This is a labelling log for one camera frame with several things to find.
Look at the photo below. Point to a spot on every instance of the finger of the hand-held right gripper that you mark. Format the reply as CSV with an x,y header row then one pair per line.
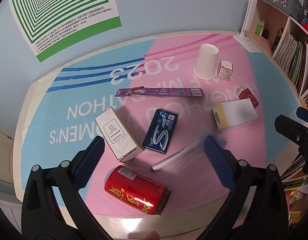
x,y
305,113
291,128

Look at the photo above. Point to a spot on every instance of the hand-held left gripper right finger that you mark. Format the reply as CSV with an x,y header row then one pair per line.
x,y
217,163

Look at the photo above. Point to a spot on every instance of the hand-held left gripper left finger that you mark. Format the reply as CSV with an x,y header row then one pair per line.
x,y
90,161

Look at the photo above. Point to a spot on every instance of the white marker pen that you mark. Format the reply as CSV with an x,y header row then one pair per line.
x,y
170,160

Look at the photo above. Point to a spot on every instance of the red drink can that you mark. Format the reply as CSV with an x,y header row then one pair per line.
x,y
134,191

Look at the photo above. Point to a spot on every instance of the white and yellow box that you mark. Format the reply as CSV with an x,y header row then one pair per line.
x,y
240,113

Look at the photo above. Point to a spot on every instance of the dark red small box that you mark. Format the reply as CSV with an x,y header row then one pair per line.
x,y
247,95

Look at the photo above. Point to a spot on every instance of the cream tall carton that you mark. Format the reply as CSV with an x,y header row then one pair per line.
x,y
116,132

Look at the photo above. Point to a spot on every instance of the stack of books under shelf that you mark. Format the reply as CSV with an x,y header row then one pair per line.
x,y
295,172

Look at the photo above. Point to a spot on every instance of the row of thin books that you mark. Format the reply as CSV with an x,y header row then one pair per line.
x,y
291,57

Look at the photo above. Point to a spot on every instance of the dark blue flat tin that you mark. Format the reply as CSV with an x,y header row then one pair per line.
x,y
159,133

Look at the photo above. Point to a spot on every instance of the pink and blue printed mat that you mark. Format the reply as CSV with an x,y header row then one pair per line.
x,y
43,110

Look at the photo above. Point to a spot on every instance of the purple flat package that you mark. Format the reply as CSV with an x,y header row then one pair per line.
x,y
171,92

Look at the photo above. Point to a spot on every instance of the small white red-print box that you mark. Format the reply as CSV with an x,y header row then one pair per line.
x,y
225,70

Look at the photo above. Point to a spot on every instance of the green small bottle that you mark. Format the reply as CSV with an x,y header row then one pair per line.
x,y
259,28

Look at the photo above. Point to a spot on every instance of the white paper cup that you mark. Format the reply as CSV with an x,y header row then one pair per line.
x,y
205,62

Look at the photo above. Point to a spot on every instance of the white cubby shelf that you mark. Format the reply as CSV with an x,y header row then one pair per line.
x,y
269,12

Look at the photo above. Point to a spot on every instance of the white desk lamp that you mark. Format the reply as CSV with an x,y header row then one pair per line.
x,y
248,12

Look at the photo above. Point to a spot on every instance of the green striped wall poster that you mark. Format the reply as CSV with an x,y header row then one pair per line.
x,y
56,7

